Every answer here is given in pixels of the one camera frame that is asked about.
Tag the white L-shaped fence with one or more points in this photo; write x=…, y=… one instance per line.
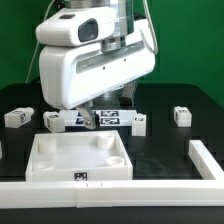
x=208, y=191

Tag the white marker plate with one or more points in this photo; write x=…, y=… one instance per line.
x=106, y=117

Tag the white square table top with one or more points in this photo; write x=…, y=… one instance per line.
x=78, y=156

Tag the white part left edge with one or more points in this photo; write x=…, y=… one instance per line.
x=1, y=151

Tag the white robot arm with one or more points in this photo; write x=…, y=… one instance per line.
x=124, y=26

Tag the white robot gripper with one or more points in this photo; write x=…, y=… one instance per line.
x=73, y=76

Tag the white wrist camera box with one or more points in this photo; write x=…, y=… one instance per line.
x=73, y=27

